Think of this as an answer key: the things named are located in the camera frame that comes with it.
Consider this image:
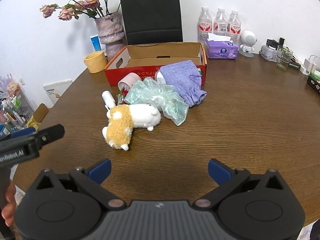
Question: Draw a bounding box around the black electronic device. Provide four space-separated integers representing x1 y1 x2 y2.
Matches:
266 37 287 49

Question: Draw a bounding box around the open brown cardboard box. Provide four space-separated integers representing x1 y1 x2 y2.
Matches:
26 103 49 130

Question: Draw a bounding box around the clear water bottle red label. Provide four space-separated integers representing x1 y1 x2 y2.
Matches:
228 10 242 45
214 8 229 37
198 7 213 43

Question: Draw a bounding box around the pink tape roll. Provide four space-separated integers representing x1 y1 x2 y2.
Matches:
118 72 141 90

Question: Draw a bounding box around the white robot figure speaker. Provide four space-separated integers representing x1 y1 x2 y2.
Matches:
239 30 258 57

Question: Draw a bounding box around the purple tissue pack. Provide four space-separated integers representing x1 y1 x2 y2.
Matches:
203 32 239 60

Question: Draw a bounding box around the clear drinking glass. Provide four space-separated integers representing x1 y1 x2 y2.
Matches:
276 45 293 70

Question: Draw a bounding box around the red cardboard box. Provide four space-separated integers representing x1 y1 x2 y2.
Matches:
104 42 208 87

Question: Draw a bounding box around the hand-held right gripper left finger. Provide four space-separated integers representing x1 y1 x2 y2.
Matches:
29 158 127 210

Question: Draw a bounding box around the small white bottle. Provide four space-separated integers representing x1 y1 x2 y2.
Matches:
102 91 117 110

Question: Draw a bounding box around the stationery display rack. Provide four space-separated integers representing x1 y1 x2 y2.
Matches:
0 74 34 135

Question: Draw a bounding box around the yellow and white plush toy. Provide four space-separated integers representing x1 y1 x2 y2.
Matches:
102 104 162 152

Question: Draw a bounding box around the person's left hand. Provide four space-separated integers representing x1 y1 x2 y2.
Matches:
1 179 17 227

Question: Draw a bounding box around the white charger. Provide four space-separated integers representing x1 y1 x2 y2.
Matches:
300 55 320 75

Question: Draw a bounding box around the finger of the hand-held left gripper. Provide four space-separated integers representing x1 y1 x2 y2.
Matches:
32 124 66 149
0 127 36 142

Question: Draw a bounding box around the black paper bag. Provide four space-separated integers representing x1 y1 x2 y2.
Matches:
119 0 184 46

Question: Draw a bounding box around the black flower pattern box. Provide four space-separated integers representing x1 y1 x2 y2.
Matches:
307 71 320 90

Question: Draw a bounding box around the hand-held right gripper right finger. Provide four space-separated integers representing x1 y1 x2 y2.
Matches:
194 158 291 210

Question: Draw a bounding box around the mottled purple vase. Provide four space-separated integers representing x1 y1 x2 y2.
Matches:
94 12 125 58

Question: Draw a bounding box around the purple knitted pouch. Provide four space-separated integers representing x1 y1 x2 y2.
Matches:
159 60 207 108

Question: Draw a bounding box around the iridescent plastic bag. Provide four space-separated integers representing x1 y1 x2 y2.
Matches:
123 77 189 126

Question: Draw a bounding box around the yellow cup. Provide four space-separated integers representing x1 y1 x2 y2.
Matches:
84 51 108 74

